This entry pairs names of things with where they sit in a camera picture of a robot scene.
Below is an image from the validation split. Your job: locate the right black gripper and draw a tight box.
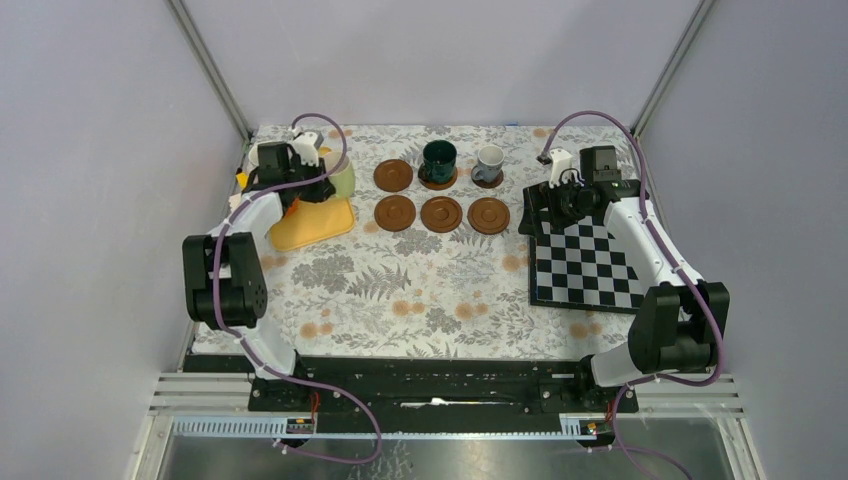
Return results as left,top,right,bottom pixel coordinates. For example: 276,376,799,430
517,174,593,238

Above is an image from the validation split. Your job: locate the light green mug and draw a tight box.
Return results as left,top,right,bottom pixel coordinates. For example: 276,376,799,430
323,151,355,198

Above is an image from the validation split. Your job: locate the dark brown coaster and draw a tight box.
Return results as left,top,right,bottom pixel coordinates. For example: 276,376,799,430
473,172,504,189

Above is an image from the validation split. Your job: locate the brown wooden coaster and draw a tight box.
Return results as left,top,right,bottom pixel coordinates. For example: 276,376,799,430
417,168,458,191
420,196,463,233
373,159,413,193
467,197,511,235
374,195,417,232

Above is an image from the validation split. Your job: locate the grey mug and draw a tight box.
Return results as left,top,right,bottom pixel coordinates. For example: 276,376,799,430
471,145,504,181

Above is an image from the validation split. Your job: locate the dark green mug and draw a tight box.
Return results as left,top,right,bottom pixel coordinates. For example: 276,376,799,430
419,140,457,186

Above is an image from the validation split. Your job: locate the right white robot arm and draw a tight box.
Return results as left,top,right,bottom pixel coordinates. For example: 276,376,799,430
518,146,730,412

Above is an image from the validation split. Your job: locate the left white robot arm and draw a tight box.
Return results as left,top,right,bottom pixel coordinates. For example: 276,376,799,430
182,133,335,411

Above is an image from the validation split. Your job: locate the yellow tray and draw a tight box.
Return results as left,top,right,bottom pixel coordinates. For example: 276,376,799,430
229,170,355,252

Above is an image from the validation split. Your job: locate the black white checkerboard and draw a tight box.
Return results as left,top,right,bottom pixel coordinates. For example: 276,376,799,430
528,210,644,314

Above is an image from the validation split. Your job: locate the pink white mug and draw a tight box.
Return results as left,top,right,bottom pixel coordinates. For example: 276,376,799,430
247,144,259,171

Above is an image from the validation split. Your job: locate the yellow block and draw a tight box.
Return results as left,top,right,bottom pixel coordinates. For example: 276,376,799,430
236,171,249,191

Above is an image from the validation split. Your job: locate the white pink block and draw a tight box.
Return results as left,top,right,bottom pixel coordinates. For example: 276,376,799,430
228,193,243,212

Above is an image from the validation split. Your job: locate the floral tablecloth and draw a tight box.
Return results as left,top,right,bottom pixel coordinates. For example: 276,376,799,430
257,125,633,360

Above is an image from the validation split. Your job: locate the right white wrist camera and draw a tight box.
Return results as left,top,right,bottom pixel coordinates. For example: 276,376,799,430
537,148,579,189

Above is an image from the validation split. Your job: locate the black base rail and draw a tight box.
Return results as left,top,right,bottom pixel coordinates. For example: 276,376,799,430
183,355,638,435

